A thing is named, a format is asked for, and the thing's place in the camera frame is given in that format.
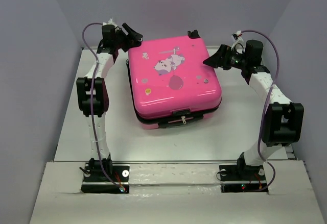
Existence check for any pink hard-shell suitcase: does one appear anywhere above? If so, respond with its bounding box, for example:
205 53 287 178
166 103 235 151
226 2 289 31
126 30 222 130

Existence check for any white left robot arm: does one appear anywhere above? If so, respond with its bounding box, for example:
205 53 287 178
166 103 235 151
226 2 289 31
76 20 143 182

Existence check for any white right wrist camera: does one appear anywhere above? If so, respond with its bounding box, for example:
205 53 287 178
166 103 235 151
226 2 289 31
231 30 244 48

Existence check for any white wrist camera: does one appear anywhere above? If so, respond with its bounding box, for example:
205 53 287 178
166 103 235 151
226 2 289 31
231 30 244 48
107 18 118 27

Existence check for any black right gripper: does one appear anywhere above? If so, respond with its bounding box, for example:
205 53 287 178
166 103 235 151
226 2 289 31
202 44 248 70

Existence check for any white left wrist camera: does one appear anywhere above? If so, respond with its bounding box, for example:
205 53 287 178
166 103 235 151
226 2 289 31
107 18 118 27

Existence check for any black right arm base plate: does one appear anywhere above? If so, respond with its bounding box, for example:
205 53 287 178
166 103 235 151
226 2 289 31
216 164 268 193

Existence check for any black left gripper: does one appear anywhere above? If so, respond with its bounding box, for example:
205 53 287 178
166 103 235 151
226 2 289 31
114 23 144 53

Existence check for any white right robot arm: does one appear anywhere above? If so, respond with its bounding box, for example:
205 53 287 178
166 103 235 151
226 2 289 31
203 40 305 179

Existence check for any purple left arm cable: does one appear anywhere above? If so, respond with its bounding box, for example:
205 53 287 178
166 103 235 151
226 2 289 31
82 22 126 191

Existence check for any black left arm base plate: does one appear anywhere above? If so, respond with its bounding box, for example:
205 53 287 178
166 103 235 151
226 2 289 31
80 163 130 194

